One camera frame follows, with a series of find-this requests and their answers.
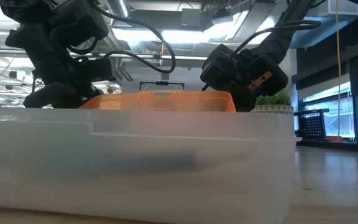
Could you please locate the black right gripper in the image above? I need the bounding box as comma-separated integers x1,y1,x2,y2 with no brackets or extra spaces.
228,51,289,112

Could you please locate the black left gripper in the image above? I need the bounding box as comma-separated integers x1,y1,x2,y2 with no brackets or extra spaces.
23,51,104,108

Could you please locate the orange perforated tray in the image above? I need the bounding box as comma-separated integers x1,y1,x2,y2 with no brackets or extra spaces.
78,89,237,113

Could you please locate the clear plastic storage box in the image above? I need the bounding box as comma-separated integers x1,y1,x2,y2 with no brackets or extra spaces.
0,107,303,224

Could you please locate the green plant in patterned pot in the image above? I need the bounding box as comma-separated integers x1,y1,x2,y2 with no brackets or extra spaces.
252,88,295,115

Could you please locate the black perforated crate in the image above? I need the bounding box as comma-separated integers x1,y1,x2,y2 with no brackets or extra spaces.
293,108,331,141

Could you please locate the grey ceiling box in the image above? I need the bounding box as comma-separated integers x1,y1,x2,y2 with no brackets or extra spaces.
181,8,203,27

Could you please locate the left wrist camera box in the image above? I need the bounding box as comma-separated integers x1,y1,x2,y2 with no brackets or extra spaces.
84,58,116,82

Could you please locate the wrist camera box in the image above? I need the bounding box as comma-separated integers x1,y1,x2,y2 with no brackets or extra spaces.
200,44,239,91
84,58,116,82

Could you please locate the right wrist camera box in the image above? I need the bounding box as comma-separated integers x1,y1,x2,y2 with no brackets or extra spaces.
200,44,239,91

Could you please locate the long ceiling light rail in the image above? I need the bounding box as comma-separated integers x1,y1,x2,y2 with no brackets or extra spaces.
0,48,208,62

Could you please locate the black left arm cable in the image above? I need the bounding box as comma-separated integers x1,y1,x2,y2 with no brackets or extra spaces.
90,0,177,75

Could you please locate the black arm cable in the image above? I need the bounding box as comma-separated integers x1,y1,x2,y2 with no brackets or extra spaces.
90,0,177,75
233,19,322,58

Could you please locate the low black rig frame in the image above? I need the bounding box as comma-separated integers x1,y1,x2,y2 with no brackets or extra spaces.
139,81,185,91

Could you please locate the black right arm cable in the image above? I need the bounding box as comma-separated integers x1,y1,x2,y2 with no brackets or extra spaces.
233,19,322,58

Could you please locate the small silver round duct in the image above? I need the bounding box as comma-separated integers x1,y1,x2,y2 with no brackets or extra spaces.
106,0,131,19

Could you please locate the grey rectangular duct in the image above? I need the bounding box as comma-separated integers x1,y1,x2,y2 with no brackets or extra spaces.
126,8,204,30

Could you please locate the large silver rectangular duct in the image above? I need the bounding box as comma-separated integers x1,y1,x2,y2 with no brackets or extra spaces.
228,0,358,49

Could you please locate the yellow hanging cord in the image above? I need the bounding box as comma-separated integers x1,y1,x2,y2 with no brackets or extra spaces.
334,0,343,138

